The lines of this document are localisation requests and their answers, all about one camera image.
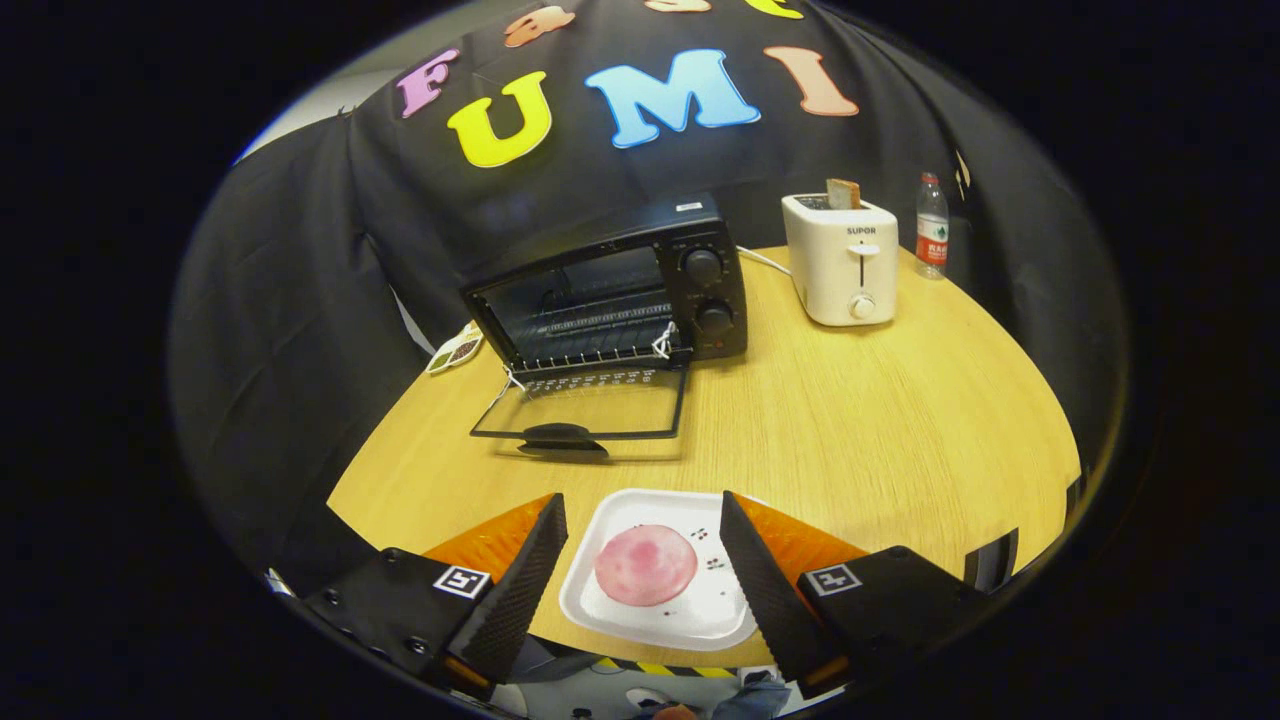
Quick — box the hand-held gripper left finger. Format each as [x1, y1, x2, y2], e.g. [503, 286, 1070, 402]
[265, 492, 569, 696]

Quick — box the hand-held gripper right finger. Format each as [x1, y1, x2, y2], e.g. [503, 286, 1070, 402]
[718, 490, 986, 701]

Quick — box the white square plate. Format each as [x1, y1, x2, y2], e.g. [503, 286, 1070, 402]
[558, 488, 761, 652]

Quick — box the pink ham slice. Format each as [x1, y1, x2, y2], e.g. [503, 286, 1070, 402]
[594, 524, 699, 607]

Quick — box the black toaster oven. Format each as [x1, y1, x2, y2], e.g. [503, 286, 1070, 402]
[460, 193, 749, 463]

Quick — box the white pop-up toaster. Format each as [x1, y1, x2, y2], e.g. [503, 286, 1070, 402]
[781, 193, 899, 327]

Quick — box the person's leg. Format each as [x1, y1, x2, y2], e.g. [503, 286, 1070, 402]
[712, 672, 793, 720]

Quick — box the yellow black striped tape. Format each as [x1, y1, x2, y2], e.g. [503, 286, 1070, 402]
[598, 657, 738, 680]

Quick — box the white divided dish with beans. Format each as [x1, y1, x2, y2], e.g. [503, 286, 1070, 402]
[425, 320, 486, 376]

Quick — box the red label water bottle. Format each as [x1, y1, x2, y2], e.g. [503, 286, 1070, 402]
[915, 172, 950, 280]

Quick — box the metal wire oven rack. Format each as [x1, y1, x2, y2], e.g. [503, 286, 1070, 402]
[510, 298, 691, 373]

